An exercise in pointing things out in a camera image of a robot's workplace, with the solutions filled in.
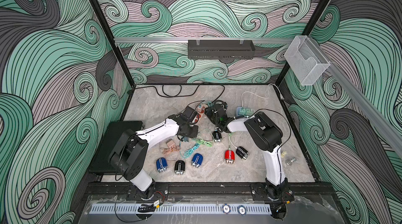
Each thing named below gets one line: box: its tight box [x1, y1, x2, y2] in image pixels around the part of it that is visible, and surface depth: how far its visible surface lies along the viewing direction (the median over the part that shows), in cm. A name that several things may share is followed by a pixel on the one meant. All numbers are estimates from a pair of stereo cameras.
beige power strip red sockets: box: [191, 103, 209, 126], surface depth 100 cm
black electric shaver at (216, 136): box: [211, 130, 223, 143], surface depth 92 cm
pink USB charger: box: [165, 139, 176, 150], surface depth 89 cm
